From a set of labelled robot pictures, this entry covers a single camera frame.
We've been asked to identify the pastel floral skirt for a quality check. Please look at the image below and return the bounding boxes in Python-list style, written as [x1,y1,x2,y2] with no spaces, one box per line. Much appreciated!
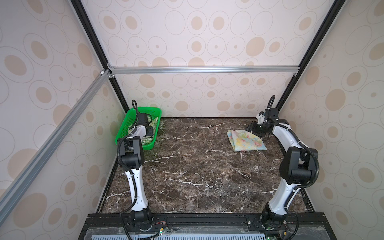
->
[227,130,267,152]

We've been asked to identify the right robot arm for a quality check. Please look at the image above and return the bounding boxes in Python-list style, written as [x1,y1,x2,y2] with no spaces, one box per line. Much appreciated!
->
[246,107,320,230]

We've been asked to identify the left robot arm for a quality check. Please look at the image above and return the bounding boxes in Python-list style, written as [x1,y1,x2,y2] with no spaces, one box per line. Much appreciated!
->
[117,113,152,230]

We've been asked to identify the green plastic basket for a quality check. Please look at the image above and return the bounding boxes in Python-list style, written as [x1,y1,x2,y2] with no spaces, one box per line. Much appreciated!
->
[115,107,162,151]

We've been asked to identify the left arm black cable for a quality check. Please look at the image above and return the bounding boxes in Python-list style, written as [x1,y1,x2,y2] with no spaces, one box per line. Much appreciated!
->
[116,99,154,240]

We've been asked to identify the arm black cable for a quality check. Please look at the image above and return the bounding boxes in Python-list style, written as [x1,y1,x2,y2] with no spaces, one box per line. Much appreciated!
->
[266,94,321,211]
[116,99,154,240]

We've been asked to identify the horizontal aluminium rail back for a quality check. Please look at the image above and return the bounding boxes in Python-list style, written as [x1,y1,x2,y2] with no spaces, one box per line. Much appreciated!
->
[110,66,300,75]

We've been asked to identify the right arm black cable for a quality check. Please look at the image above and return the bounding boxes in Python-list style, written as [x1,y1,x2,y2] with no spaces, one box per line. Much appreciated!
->
[266,94,321,211]

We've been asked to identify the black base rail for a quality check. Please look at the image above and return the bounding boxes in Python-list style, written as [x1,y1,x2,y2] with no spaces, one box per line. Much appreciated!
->
[79,212,336,240]

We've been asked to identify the right black frame post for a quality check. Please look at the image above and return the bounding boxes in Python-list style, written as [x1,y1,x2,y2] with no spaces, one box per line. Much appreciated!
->
[276,0,346,111]

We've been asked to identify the black frame post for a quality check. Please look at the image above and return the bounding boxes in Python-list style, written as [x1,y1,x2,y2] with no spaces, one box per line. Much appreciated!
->
[276,0,346,111]
[70,0,130,113]

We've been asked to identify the left black frame post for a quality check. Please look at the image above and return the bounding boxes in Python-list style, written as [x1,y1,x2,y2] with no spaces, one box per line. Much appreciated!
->
[70,0,130,113]

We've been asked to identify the diagonal aluminium rail left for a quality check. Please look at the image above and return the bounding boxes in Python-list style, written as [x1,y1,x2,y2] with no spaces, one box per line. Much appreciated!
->
[1,69,111,225]

